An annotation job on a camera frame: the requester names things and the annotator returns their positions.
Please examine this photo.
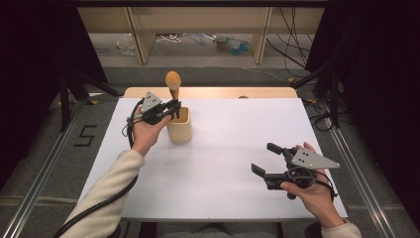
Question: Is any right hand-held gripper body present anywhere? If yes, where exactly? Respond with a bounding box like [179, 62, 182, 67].
[263, 147, 341, 200]

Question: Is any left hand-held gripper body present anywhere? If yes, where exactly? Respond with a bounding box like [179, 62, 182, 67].
[140, 91, 172, 126]

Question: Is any wooden spoon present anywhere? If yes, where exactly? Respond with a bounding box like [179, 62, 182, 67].
[164, 70, 182, 121]

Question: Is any cream square ceramic cup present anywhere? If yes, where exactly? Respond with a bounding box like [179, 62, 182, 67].
[165, 106, 193, 144]

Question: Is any person's left hand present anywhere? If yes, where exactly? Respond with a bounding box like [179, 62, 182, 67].
[131, 106, 172, 157]

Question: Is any person's right hand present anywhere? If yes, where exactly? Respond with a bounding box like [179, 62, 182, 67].
[280, 142, 347, 229]

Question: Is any white table cover sheet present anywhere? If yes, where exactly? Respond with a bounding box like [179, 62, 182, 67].
[78, 97, 349, 222]

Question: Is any light wooden table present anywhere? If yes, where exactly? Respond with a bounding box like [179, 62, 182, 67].
[123, 86, 299, 99]

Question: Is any clear plastic bag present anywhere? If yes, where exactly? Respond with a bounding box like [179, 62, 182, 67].
[115, 32, 138, 57]

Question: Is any black metal stand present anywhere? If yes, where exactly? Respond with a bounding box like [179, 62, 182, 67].
[290, 60, 342, 131]
[58, 69, 122, 134]

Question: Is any green plastic packet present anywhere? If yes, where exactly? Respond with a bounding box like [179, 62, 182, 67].
[214, 34, 253, 57]

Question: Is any beige wooden desk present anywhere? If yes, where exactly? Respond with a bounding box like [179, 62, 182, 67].
[77, 5, 326, 65]

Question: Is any black curtain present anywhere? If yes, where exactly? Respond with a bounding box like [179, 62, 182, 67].
[305, 0, 420, 226]
[0, 0, 109, 187]

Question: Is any black floor cable coil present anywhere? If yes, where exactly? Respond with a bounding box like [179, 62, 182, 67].
[302, 98, 333, 133]

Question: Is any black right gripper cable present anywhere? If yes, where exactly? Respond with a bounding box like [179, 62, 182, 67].
[311, 170, 340, 201]

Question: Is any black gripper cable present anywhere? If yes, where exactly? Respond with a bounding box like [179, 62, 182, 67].
[311, 170, 340, 201]
[53, 98, 146, 238]

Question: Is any aluminium floor rail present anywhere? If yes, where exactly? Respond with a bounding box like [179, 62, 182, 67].
[0, 99, 86, 238]
[325, 125, 396, 238]

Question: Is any white cord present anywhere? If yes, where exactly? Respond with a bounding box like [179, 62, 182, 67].
[156, 33, 183, 45]

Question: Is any black power cable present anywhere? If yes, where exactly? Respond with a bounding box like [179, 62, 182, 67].
[265, 37, 309, 71]
[278, 7, 311, 56]

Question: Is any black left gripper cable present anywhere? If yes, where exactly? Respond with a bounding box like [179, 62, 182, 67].
[53, 98, 146, 238]

